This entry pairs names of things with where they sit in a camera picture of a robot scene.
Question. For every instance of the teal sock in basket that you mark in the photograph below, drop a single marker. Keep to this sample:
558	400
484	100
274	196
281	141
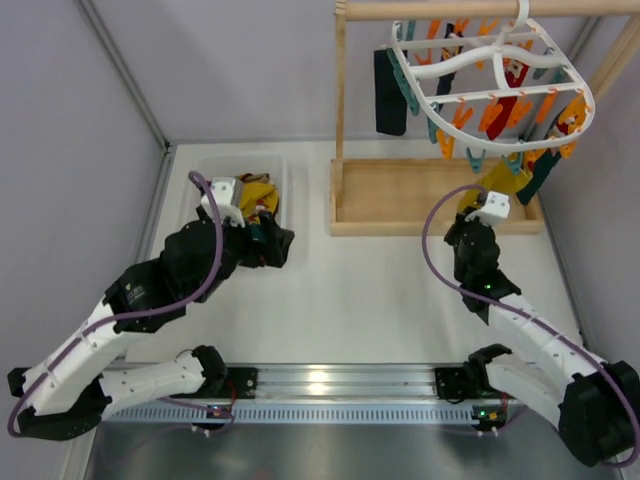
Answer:
257	233

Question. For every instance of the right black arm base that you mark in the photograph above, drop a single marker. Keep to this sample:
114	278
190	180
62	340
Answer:
461	383

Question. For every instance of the white plastic basket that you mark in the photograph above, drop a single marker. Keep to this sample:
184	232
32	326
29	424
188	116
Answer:
199	197

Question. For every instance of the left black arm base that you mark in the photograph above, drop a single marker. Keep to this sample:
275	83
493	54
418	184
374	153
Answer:
240	384

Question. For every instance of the dark green sock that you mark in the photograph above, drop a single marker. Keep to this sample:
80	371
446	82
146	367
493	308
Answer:
547	161

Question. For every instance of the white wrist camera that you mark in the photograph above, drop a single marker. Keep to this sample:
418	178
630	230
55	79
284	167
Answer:
227	192
495	210

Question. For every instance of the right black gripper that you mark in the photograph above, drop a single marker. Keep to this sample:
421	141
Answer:
470	230

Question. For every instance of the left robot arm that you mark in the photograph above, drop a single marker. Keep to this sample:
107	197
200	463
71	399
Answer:
72	391

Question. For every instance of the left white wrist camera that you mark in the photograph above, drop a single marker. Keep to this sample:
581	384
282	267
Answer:
227	192

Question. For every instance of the white round clip hanger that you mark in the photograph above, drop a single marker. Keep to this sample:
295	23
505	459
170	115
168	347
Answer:
455	79

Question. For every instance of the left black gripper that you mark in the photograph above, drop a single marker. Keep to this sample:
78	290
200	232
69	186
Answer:
267	242

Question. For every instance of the dark navy sock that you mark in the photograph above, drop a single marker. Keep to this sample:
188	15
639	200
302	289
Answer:
389	103

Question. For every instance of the red christmas sock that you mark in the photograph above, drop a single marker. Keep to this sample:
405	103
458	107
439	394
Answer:
515	74

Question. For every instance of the aluminium mounting rail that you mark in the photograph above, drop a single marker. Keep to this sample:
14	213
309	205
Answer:
335	394

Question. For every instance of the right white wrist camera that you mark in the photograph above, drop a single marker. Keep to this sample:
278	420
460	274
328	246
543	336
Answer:
495	210

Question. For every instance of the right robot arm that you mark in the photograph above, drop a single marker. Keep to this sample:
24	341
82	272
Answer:
592	404

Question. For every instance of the yellow sock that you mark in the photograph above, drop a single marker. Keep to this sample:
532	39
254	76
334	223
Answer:
499	179
259	197

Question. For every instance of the wooden drying rack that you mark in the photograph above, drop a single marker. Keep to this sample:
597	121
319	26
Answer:
391	196

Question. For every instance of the brown striped sock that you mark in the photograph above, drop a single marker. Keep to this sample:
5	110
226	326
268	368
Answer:
261	178

